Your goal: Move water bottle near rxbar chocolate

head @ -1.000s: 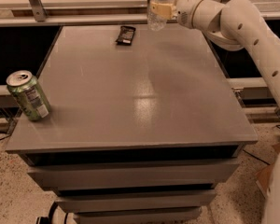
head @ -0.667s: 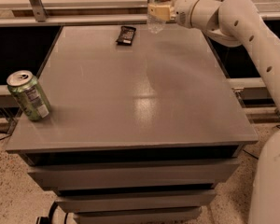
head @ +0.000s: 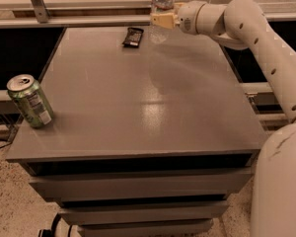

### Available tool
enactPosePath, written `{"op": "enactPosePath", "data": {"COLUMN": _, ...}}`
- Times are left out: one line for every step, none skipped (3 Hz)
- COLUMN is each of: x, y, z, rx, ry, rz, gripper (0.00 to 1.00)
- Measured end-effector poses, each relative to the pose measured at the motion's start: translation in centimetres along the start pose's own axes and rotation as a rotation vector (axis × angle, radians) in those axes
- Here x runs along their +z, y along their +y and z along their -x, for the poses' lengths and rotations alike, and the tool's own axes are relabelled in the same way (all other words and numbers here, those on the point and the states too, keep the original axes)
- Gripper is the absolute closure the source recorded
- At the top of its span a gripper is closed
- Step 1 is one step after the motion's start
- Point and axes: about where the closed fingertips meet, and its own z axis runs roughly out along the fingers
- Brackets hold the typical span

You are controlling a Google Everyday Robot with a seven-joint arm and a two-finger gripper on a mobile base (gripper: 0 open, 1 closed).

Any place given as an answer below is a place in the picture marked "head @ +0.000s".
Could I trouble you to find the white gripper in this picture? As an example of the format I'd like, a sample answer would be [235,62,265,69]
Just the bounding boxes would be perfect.
[150,1,206,35]

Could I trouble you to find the grey drawer cabinet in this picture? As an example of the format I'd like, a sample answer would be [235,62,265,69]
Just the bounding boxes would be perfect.
[7,27,266,237]

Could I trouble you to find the black floor cable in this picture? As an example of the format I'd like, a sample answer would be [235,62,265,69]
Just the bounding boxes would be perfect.
[0,132,15,150]

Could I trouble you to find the clear plastic water bottle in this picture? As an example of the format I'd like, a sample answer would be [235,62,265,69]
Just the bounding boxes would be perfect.
[149,0,175,44]

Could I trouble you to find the black rxbar chocolate wrapper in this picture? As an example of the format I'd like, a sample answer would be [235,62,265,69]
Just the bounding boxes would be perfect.
[122,28,144,48]

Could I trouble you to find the metal railing frame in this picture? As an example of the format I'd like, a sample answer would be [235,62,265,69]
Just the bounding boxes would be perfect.
[0,0,296,30]

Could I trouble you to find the green soda can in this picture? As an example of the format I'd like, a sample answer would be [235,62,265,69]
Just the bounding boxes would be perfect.
[7,74,54,128]

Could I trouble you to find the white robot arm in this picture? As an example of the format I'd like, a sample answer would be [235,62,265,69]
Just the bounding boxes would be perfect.
[150,0,296,237]

